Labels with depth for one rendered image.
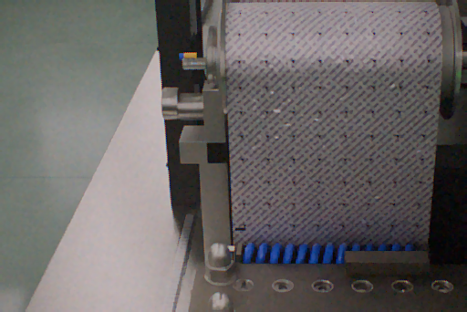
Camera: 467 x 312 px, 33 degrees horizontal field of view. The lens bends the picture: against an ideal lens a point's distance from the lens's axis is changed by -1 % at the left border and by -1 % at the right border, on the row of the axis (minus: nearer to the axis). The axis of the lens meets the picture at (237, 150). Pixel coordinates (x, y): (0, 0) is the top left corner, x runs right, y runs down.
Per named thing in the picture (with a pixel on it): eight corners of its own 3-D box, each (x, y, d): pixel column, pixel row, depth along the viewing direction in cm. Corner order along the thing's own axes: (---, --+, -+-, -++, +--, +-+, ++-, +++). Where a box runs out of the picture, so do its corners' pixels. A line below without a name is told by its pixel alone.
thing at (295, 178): (233, 250, 97) (228, 111, 90) (426, 251, 96) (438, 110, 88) (233, 253, 97) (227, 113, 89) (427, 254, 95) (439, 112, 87)
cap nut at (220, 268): (206, 267, 92) (203, 234, 91) (237, 268, 92) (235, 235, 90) (202, 286, 89) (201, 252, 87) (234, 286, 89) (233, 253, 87)
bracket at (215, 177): (191, 276, 114) (177, 76, 101) (235, 276, 113) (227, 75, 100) (187, 296, 109) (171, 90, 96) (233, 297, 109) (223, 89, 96)
